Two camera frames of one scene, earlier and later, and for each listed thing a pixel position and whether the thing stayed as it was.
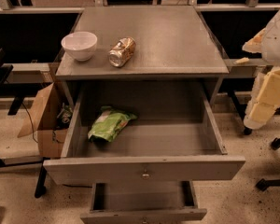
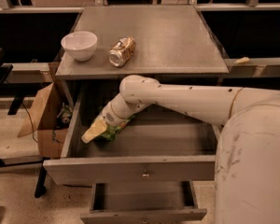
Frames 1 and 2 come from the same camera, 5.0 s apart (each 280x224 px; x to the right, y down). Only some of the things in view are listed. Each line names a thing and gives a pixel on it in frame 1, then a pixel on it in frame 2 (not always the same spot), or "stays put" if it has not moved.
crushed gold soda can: (121, 51) stays put
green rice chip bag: (109, 122) stays put
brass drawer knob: (146, 176) stays put
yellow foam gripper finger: (271, 90) → (115, 113)
